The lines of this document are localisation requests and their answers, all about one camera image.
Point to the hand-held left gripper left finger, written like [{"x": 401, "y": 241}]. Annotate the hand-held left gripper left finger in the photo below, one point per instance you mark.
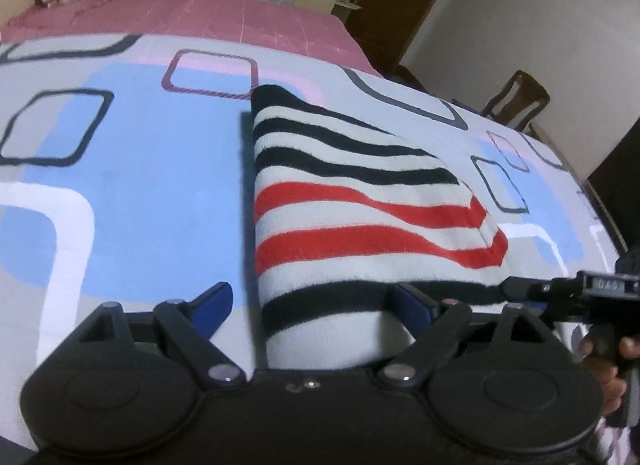
[{"x": 214, "y": 305}]

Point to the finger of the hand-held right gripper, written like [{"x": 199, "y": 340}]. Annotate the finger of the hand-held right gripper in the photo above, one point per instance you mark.
[{"x": 545, "y": 292}]

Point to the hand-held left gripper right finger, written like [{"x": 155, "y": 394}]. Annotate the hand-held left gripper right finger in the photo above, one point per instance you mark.
[{"x": 412, "y": 307}]

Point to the black red white striped sweater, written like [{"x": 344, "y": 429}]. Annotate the black red white striped sweater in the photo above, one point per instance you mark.
[{"x": 340, "y": 205}]

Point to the person's right hand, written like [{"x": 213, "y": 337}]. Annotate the person's right hand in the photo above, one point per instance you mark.
[{"x": 610, "y": 390}]

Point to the black screen panel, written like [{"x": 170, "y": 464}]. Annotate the black screen panel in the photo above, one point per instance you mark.
[{"x": 617, "y": 185}]

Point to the wooden table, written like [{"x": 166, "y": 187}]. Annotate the wooden table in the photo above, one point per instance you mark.
[{"x": 557, "y": 150}]

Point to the printed blanket with square outlines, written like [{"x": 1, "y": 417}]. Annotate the printed blanket with square outlines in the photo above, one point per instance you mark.
[{"x": 150, "y": 170}]

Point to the wooden chair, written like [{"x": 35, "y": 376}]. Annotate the wooden chair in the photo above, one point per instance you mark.
[{"x": 517, "y": 100}]

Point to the pink bedsheet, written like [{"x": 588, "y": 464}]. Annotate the pink bedsheet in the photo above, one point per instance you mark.
[{"x": 225, "y": 20}]

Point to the brown wooden door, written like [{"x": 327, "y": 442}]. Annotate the brown wooden door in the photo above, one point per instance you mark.
[{"x": 405, "y": 0}]

